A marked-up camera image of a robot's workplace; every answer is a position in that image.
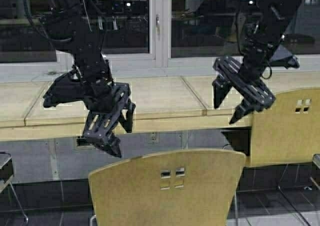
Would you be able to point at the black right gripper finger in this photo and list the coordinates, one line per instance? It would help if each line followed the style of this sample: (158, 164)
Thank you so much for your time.
(221, 87)
(243, 109)

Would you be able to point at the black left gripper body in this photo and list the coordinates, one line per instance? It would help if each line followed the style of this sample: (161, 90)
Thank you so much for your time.
(101, 124)

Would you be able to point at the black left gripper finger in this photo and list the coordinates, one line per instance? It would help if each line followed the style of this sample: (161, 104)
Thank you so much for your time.
(127, 120)
(112, 146)

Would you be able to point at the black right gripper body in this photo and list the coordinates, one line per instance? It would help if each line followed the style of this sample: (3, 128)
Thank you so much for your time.
(255, 91)

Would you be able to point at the yellow wooden chair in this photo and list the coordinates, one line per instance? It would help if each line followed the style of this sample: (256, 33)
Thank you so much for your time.
(287, 133)
(178, 187)

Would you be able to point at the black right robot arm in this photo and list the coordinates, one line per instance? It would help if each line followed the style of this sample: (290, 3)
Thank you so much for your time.
(260, 43)

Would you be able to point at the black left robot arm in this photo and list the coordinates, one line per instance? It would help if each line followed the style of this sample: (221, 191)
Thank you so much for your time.
(67, 27)

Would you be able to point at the right robot base block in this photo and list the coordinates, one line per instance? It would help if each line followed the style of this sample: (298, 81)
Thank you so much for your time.
(315, 171)

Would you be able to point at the long wooden counter table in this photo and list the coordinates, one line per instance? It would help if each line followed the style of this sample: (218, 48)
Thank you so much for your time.
(162, 104)

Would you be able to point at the wall power outlet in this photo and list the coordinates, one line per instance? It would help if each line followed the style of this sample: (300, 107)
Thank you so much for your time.
(153, 137)

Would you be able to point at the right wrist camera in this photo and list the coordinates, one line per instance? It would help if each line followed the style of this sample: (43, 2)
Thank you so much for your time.
(282, 57)

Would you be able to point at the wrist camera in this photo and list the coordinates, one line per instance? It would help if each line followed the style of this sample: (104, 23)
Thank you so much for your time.
(282, 57)
(64, 89)

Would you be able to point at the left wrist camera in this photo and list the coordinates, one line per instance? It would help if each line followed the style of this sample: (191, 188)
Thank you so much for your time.
(64, 89)

